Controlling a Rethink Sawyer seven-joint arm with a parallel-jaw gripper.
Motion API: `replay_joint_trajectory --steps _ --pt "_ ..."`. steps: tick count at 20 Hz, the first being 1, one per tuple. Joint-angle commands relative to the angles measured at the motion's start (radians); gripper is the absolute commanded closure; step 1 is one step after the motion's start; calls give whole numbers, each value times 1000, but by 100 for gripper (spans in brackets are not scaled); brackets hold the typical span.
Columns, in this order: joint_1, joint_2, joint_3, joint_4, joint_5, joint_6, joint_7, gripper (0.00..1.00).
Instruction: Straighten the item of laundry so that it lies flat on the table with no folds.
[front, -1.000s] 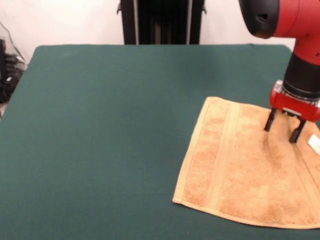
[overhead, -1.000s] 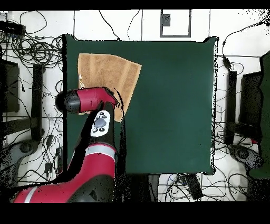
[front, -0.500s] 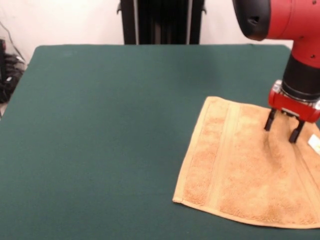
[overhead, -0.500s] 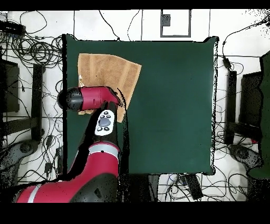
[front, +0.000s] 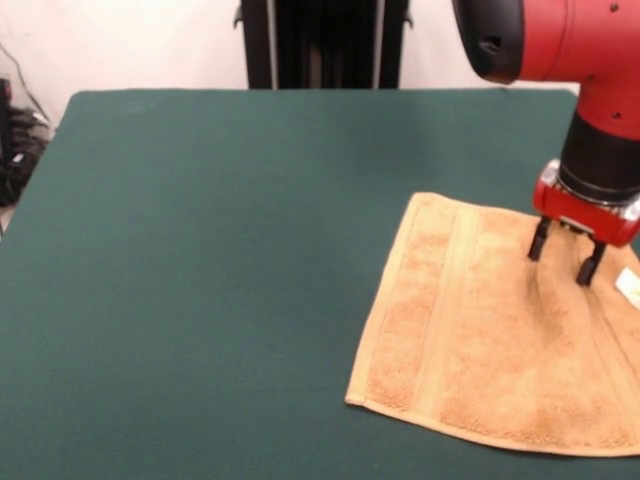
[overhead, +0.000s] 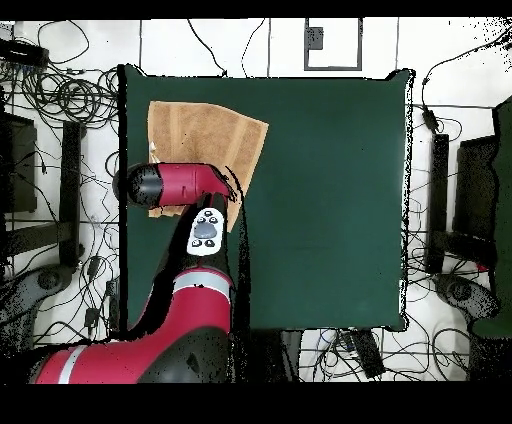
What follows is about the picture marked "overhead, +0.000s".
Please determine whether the black stand bar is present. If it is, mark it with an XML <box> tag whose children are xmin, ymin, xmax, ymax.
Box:
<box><xmin>424</xmin><ymin>133</ymin><xmax>450</xmax><ymax>274</ymax></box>
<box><xmin>58</xmin><ymin>120</ymin><xmax>85</xmax><ymax>268</ymax></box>

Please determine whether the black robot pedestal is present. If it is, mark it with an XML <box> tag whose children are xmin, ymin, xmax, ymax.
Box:
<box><xmin>247</xmin><ymin>329</ymin><xmax>304</xmax><ymax>383</ymax></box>

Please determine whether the orange terry towel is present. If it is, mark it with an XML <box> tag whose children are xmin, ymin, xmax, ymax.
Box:
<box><xmin>146</xmin><ymin>100</ymin><xmax>270</xmax><ymax>233</ymax></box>

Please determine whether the green hanging cloth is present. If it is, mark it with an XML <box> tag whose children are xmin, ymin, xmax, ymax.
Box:
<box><xmin>471</xmin><ymin>95</ymin><xmax>512</xmax><ymax>339</ymax></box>

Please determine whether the black cable coil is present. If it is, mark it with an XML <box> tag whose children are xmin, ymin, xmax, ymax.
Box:
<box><xmin>21</xmin><ymin>65</ymin><xmax>120</xmax><ymax>127</ymax></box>

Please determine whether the dark green table cloth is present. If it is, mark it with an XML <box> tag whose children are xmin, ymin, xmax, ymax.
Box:
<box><xmin>119</xmin><ymin>64</ymin><xmax>415</xmax><ymax>332</ymax></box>

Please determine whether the black power strip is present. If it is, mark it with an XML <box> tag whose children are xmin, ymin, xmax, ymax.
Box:
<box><xmin>339</xmin><ymin>328</ymin><xmax>387</xmax><ymax>379</ymax></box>
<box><xmin>0</xmin><ymin>39</ymin><xmax>50</xmax><ymax>67</ymax></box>
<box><xmin>105</xmin><ymin>279</ymin><xmax>122</xmax><ymax>331</ymax></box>

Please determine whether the black furniture panel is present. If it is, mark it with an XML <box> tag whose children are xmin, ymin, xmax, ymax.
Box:
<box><xmin>0</xmin><ymin>111</ymin><xmax>38</xmax><ymax>215</ymax></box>
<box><xmin>453</xmin><ymin>135</ymin><xmax>499</xmax><ymax>241</ymax></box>

